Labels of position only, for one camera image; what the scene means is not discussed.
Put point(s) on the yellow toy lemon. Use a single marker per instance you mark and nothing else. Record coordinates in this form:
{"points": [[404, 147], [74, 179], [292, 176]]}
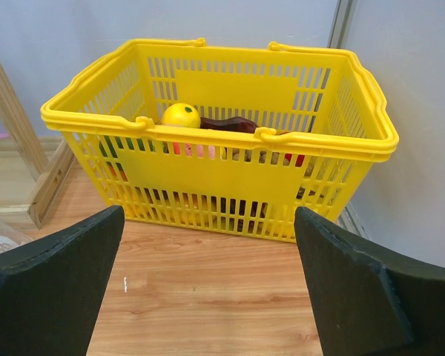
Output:
{"points": [[181, 115]]}

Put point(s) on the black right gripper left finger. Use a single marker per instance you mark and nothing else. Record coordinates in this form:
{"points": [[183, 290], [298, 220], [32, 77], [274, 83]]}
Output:
{"points": [[52, 288]]}

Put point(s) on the toy grape bunch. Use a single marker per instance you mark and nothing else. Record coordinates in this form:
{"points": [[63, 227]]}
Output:
{"points": [[275, 157]]}

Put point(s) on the dark red toy eggplant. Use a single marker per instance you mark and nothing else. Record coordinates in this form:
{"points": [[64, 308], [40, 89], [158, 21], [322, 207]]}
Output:
{"points": [[234, 124]]}

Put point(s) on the orange toy carrot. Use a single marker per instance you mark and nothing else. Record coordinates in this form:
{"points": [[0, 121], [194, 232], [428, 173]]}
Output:
{"points": [[118, 172]]}

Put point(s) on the wooden clothes rack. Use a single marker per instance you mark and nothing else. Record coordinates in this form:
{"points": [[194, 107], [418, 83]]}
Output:
{"points": [[32, 170]]}

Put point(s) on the pink toy watermelon slice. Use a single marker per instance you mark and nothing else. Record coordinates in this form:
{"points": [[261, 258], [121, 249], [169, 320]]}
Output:
{"points": [[200, 150]]}

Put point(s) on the yellow plastic shopping basket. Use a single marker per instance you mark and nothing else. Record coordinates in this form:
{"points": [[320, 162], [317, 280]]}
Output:
{"points": [[317, 102]]}

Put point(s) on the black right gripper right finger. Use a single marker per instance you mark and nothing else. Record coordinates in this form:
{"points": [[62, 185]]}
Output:
{"points": [[368, 299]]}

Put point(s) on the clear zip top bag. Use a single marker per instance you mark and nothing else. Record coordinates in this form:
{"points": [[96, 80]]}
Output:
{"points": [[11, 239]]}

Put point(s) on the red toy apple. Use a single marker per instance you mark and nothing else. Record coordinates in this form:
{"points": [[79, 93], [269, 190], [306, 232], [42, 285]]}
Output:
{"points": [[297, 158]]}

